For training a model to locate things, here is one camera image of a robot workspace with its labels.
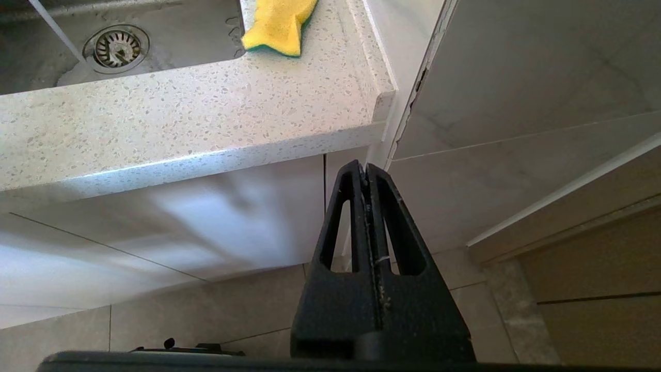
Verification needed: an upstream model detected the stainless steel sink basin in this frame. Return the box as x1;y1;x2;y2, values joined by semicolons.
0;0;246;95

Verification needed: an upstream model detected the yellow sponge green backing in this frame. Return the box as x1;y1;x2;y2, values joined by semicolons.
241;0;319;57

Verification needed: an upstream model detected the round metal drain strainer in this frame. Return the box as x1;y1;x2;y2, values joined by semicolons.
82;24;151;74

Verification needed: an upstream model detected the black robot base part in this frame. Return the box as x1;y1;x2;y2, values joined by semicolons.
129;338;244;357

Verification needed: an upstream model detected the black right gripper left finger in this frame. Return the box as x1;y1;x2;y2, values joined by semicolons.
291;160;384;361

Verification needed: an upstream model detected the running water stream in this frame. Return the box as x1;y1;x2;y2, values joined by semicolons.
27;0;87;67

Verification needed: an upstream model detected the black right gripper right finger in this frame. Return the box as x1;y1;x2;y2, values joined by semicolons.
361;163;476;365

